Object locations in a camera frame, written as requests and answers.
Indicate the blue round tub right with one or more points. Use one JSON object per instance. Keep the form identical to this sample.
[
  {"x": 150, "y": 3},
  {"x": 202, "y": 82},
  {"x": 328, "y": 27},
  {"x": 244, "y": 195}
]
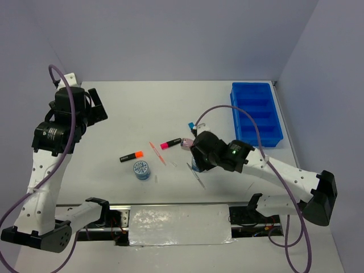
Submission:
[{"x": 194, "y": 166}]

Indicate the blue round tub left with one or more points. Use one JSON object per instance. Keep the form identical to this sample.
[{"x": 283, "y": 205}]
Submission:
[{"x": 141, "y": 170}]

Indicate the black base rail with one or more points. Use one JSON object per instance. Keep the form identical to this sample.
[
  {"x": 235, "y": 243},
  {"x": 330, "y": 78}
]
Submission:
[{"x": 243, "y": 225}]

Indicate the blue round tub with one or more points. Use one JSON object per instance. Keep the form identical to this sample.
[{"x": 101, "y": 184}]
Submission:
[
  {"x": 141, "y": 170},
  {"x": 194, "y": 166}
]

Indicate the pink black highlighter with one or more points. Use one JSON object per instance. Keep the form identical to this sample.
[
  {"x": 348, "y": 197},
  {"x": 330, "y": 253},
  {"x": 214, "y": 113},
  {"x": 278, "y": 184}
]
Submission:
[{"x": 170, "y": 143}]

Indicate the thin orange pen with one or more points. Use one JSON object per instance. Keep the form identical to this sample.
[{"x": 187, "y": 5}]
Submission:
[{"x": 157, "y": 153}]

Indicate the thin purple pen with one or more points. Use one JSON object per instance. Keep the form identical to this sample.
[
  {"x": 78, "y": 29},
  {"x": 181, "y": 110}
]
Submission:
[{"x": 196, "y": 176}]

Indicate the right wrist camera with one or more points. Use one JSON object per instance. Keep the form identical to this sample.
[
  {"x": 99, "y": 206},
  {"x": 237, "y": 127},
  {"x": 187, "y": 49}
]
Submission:
[{"x": 198, "y": 129}]

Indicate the silver foil plate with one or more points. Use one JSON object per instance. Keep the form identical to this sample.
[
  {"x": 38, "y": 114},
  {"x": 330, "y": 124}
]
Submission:
[{"x": 176, "y": 225}]

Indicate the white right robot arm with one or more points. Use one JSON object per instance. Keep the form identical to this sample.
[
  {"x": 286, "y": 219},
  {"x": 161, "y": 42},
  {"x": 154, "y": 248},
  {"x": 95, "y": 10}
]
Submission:
[{"x": 312, "y": 195}]

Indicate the blue compartment tray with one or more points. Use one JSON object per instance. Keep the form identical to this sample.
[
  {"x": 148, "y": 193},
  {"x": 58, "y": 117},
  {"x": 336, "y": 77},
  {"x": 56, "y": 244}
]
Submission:
[{"x": 257, "y": 100}]

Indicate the blue black highlighter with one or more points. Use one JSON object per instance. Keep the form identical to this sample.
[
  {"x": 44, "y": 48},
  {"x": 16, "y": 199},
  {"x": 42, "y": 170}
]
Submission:
[{"x": 191, "y": 125}]

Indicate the pink tube of pins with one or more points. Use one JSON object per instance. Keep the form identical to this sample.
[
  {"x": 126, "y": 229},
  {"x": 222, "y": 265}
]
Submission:
[{"x": 186, "y": 143}]

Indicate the orange black highlighter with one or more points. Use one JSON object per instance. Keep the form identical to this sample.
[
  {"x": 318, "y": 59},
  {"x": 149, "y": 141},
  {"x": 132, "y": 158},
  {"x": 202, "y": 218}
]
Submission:
[{"x": 135, "y": 155}]

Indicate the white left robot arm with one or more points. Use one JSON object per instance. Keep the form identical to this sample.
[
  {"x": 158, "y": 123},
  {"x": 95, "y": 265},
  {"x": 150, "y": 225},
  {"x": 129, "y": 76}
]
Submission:
[{"x": 54, "y": 141}]

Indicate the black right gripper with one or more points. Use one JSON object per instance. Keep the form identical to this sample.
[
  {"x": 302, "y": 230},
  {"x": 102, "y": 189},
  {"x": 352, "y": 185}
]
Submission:
[{"x": 197, "y": 154}]

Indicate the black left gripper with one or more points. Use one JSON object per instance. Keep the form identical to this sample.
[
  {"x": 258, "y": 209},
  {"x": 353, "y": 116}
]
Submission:
[{"x": 96, "y": 114}]

